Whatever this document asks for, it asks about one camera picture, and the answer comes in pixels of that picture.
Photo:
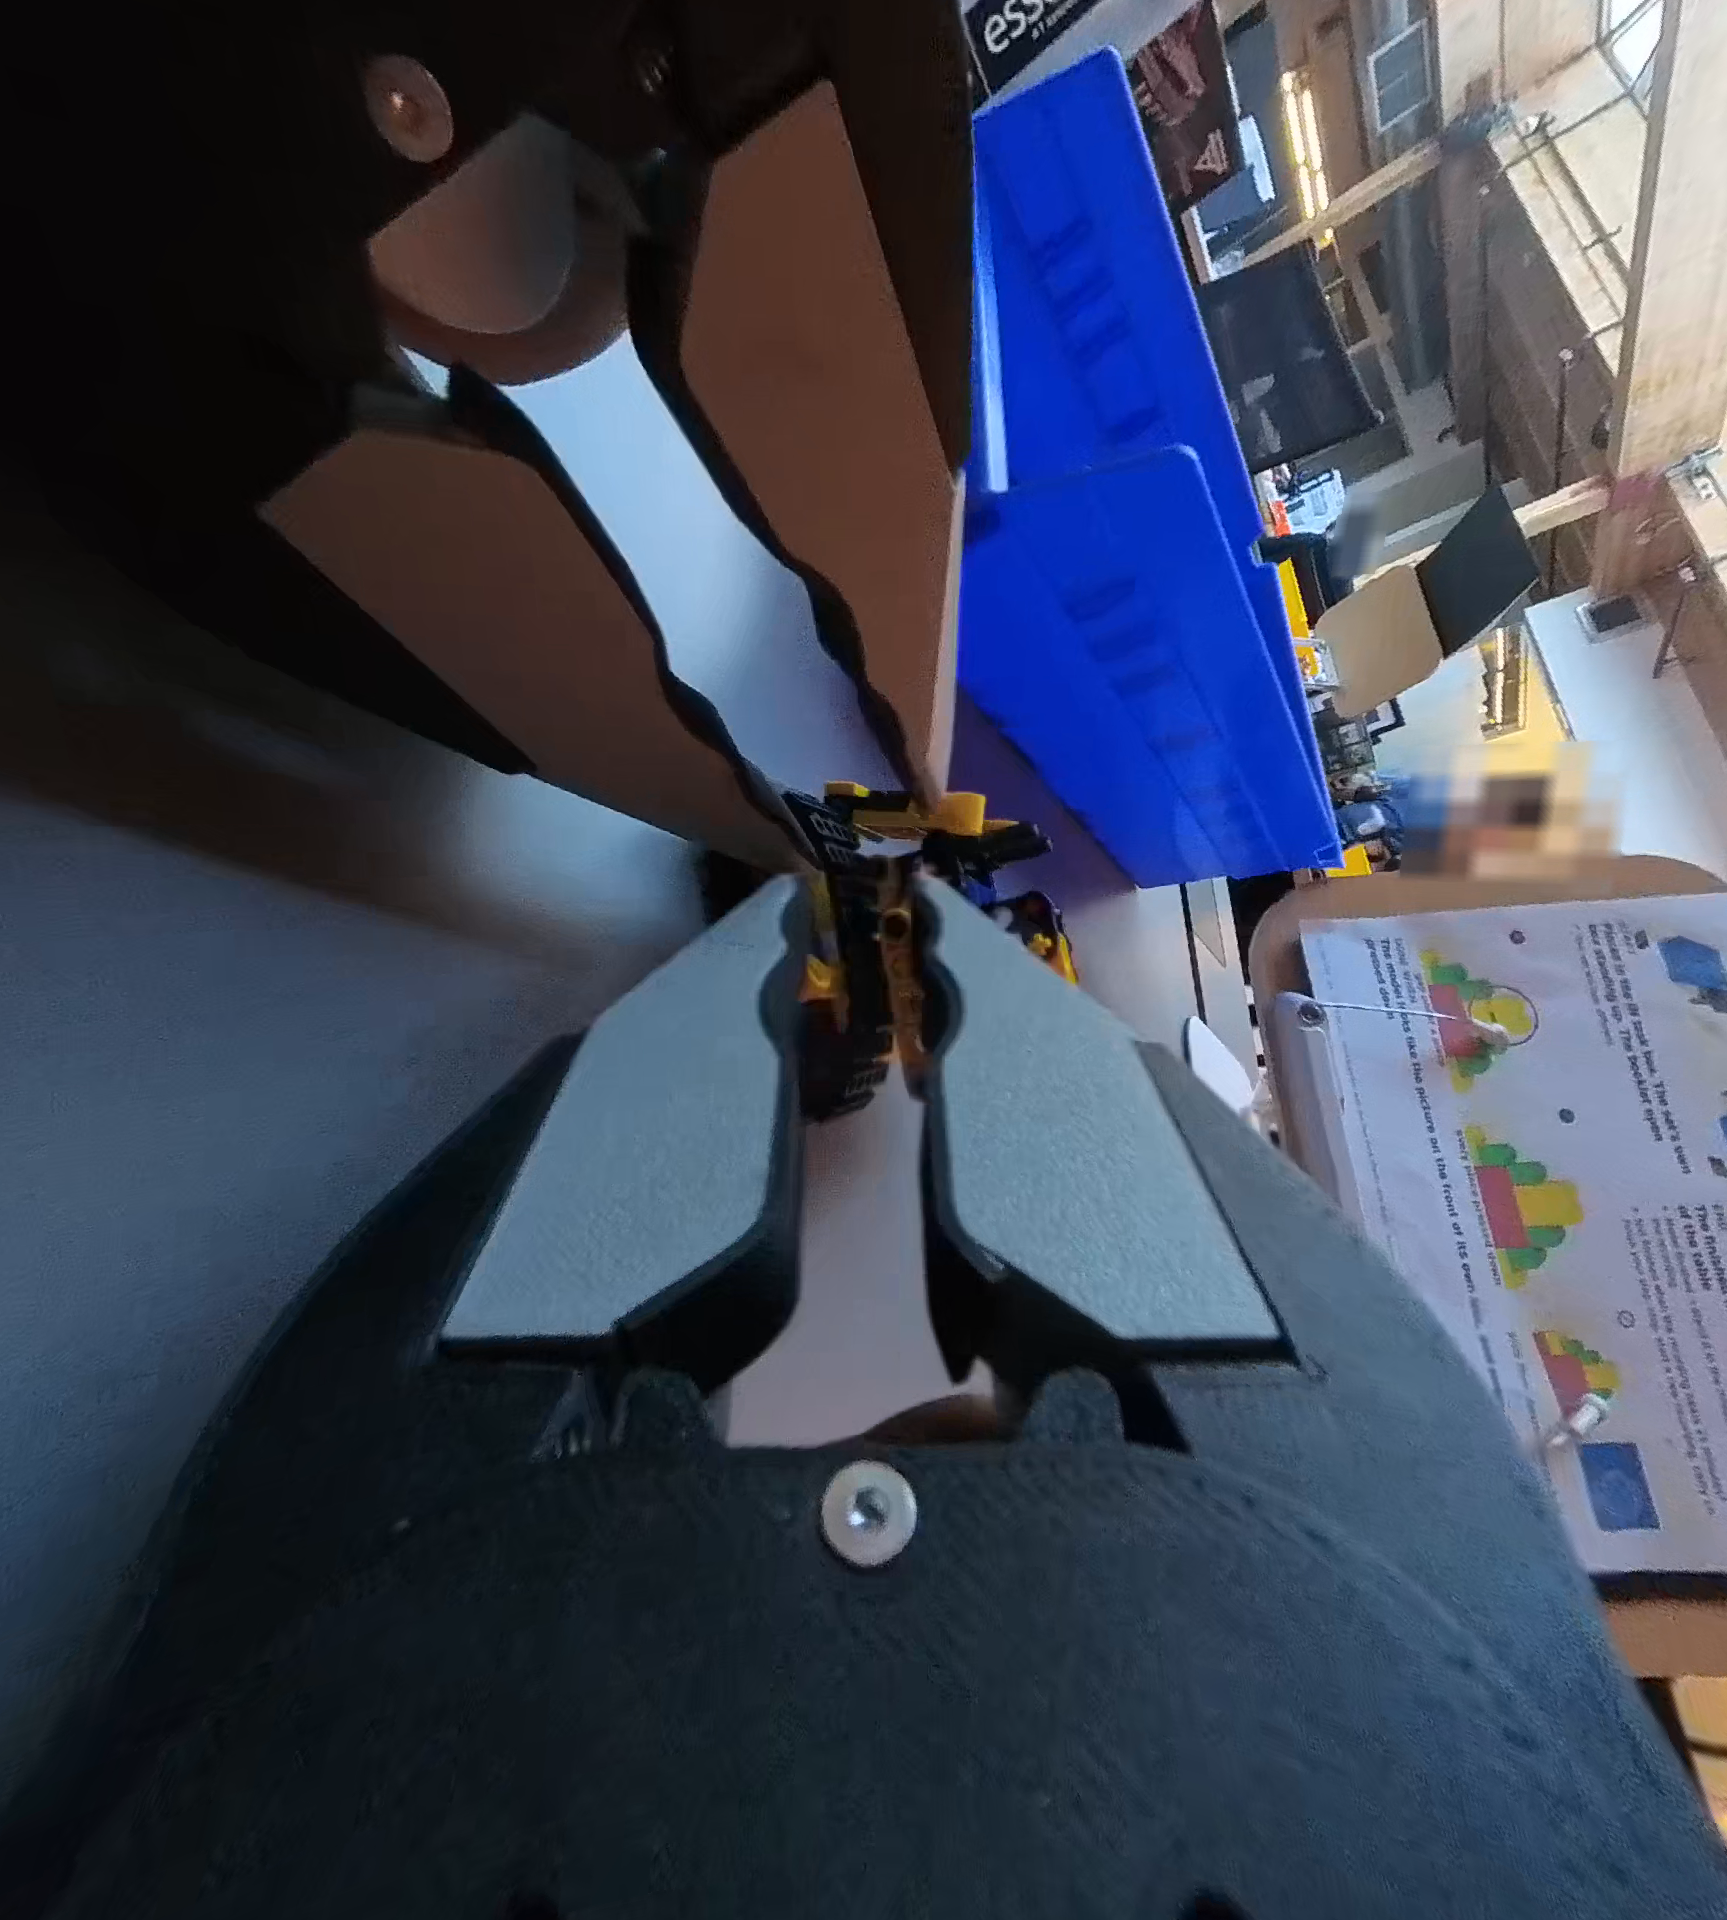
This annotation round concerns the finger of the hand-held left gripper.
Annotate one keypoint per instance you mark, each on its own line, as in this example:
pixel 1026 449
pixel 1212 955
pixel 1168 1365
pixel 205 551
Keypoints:
pixel 503 601
pixel 818 375

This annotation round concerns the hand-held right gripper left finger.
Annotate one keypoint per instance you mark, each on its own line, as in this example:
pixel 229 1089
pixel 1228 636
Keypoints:
pixel 639 1184

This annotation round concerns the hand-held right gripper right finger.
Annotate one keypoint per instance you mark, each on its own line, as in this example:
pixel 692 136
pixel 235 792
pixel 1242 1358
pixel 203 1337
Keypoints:
pixel 1088 1201

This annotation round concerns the yellow black lego vehicle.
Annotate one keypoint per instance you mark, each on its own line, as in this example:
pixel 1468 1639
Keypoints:
pixel 864 931

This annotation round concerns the person's left hand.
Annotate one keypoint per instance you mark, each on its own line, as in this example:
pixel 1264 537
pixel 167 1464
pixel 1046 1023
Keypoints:
pixel 489 254

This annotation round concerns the blue plastic bin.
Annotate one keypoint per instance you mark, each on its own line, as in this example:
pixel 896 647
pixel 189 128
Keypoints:
pixel 1088 271
pixel 1148 675

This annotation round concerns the black printed banner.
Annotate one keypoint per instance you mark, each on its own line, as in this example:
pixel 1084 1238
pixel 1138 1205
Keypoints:
pixel 1028 44

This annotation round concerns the black monitor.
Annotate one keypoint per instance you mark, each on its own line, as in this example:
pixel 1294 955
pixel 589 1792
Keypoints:
pixel 1292 360

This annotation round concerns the printed instruction sheet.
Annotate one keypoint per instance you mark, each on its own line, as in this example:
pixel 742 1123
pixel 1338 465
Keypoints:
pixel 1598 1201

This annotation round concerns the wooden chair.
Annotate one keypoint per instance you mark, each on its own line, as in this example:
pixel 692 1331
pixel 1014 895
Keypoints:
pixel 1382 645

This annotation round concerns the instruction sheet on wooden stand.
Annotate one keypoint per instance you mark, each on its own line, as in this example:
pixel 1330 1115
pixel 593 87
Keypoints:
pixel 1704 1628

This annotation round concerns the dark red wall poster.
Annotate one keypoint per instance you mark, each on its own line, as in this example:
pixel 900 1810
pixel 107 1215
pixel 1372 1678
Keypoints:
pixel 1194 104

